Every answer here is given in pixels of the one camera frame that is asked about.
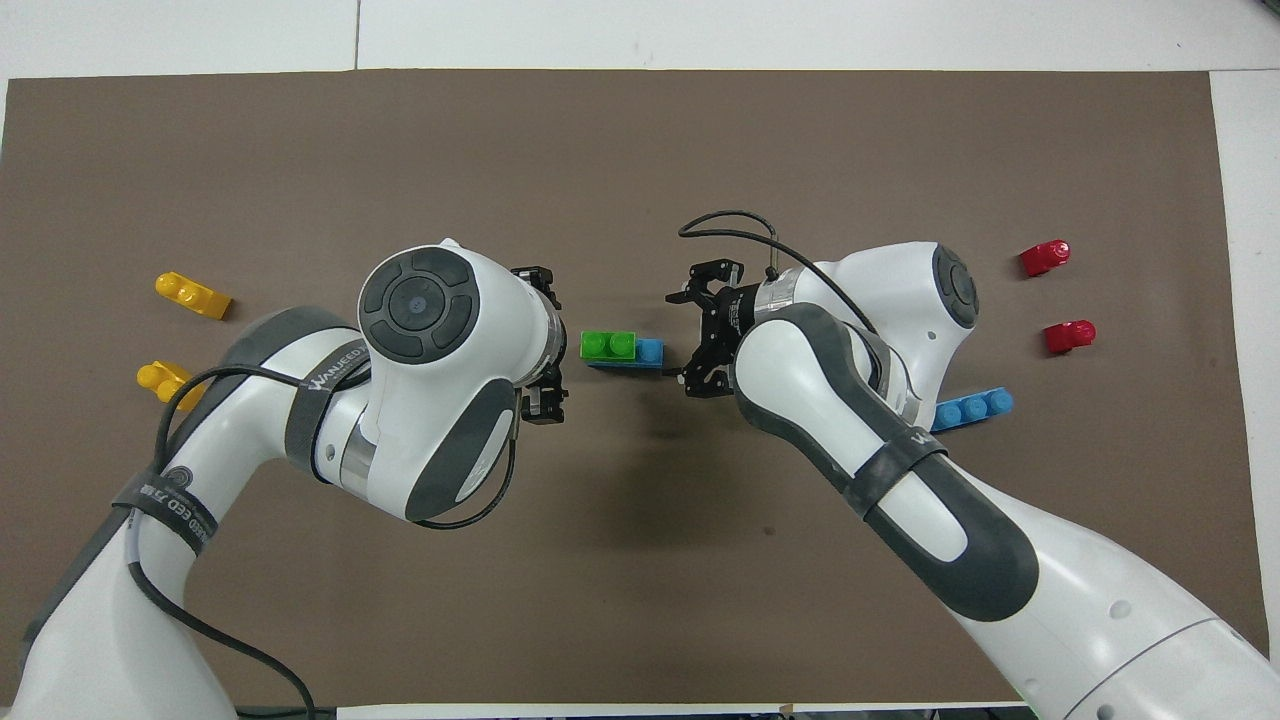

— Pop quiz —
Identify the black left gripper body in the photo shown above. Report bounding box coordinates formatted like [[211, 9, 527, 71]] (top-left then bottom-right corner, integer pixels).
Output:
[[548, 300, 569, 393]]

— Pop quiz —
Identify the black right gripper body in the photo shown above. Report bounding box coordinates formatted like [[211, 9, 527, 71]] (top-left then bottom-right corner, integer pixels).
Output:
[[698, 283, 763, 378]]

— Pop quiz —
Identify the green two-stud toy block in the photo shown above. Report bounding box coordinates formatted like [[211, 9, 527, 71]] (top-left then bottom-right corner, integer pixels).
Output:
[[580, 330, 638, 363]]

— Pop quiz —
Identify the blue three-stud toy block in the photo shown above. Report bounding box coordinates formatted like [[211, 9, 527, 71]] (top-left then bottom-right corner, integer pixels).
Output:
[[588, 338, 665, 371], [930, 388, 1014, 433]]

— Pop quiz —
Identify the red small toy block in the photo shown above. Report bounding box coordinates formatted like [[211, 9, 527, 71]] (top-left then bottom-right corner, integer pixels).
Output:
[[1019, 240, 1072, 278], [1044, 320, 1097, 355]]

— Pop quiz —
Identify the yellow two-stud toy block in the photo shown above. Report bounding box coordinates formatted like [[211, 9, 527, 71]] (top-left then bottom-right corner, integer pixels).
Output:
[[155, 271, 233, 321], [137, 360, 206, 413]]

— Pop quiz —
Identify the brown table mat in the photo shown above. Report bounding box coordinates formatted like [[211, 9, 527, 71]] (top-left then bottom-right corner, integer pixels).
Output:
[[0, 68, 1271, 707]]

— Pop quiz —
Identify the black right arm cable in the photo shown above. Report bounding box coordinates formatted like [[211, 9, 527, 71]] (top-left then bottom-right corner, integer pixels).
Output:
[[677, 210, 881, 336]]

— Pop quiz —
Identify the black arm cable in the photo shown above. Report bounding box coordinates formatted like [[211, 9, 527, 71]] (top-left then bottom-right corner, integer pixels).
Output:
[[677, 210, 881, 336], [125, 365, 521, 720]]

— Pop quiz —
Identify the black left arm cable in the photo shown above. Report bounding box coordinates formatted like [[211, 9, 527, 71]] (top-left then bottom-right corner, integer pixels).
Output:
[[125, 365, 521, 720]]

